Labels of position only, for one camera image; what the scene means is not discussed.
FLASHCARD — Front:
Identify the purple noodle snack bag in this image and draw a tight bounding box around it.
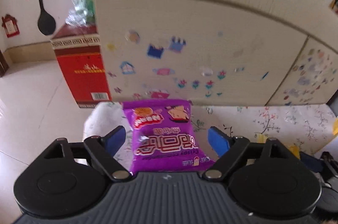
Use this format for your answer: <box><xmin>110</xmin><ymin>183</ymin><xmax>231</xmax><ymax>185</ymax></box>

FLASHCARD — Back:
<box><xmin>122</xmin><ymin>99</ymin><xmax>214</xmax><ymax>174</ymax></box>

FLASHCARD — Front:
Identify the yellow orange snack bag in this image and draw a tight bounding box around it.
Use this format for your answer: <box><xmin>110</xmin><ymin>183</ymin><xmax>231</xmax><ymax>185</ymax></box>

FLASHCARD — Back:
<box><xmin>254</xmin><ymin>118</ymin><xmax>337</xmax><ymax>155</ymax></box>

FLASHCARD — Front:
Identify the floral white tablecloth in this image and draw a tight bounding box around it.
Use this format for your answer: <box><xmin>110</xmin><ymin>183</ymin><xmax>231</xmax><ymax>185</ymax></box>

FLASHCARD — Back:
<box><xmin>83</xmin><ymin>102</ymin><xmax>337</xmax><ymax>168</ymax></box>

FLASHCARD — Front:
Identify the red cardboard carton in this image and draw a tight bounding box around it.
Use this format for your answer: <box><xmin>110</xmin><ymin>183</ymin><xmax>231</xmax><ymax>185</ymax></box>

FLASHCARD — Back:
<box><xmin>51</xmin><ymin>24</ymin><xmax>111</xmax><ymax>109</ymax></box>

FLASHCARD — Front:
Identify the beige cabinet with stickers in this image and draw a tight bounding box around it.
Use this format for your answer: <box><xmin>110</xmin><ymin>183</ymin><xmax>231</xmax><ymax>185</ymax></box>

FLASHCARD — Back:
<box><xmin>94</xmin><ymin>0</ymin><xmax>337</xmax><ymax>106</ymax></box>

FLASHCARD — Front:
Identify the red house wall sticker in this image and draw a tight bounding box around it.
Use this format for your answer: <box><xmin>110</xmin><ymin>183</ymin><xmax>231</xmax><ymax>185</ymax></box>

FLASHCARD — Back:
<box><xmin>1</xmin><ymin>14</ymin><xmax>20</xmax><ymax>38</ymax></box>

